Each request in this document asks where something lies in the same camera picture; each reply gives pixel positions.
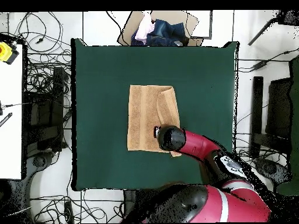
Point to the tan terry towel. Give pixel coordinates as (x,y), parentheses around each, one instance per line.
(144,116)

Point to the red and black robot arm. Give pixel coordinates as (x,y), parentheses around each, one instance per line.
(233,205)

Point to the dark green table cloth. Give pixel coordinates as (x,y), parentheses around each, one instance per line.
(105,163)

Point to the blue jeans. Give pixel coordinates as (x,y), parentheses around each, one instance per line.
(168,32)

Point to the pale pink garment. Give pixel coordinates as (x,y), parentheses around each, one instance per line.
(144,28)

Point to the cardboard box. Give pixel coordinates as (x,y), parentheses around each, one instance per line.
(130,28)

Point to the black power strip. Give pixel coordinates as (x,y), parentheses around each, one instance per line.
(69,212)

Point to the green cloth covered stand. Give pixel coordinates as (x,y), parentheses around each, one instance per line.
(294,116)

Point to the white desk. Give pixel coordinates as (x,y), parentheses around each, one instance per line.
(10,140)

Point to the black label strip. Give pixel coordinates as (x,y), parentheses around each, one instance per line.
(5,119)

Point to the yellow emergency stop button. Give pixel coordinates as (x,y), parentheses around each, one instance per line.
(5,52)

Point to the black tripod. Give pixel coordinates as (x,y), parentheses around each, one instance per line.
(289,17)

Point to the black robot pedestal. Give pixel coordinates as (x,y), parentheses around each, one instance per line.
(129,203)

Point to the black metal frame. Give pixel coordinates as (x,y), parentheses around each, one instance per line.
(257,105)
(58,93)

